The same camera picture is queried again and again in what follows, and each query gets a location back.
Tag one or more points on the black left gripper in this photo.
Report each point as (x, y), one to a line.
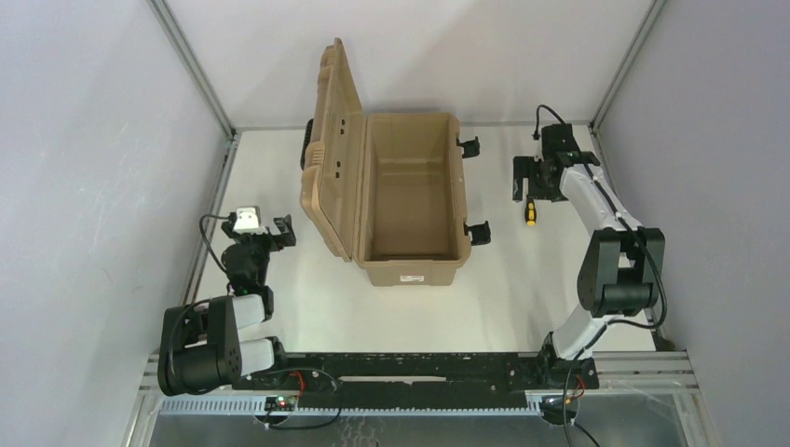
(265, 234)

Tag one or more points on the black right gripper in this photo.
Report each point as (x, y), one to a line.
(532, 178)

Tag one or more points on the black yellow screwdriver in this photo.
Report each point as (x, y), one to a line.
(530, 212)

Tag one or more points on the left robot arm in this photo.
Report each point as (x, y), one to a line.
(199, 346)

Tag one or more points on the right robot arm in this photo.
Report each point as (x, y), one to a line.
(619, 281)

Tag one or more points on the tan plastic toolbox bin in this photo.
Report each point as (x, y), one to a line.
(385, 191)

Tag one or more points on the black toolbox latch rear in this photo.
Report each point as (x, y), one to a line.
(470, 148)

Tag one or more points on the black toolbox latch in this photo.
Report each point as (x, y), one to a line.
(479, 234)
(470, 148)

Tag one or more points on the black toolbox latch front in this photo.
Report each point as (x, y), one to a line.
(479, 234)

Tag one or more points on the small circuit board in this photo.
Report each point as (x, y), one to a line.
(282, 404)

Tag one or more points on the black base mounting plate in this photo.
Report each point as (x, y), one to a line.
(423, 381)

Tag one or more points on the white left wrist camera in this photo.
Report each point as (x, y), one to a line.
(247, 220)

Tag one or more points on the aluminium frame rail right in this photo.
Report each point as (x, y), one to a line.
(632, 52)

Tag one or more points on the aluminium frame rail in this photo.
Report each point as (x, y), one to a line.
(632, 52)
(214, 188)

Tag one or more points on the black toolbox carry handle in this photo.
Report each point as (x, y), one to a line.
(306, 142)

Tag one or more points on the aluminium frame rail left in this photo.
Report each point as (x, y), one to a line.
(214, 188)

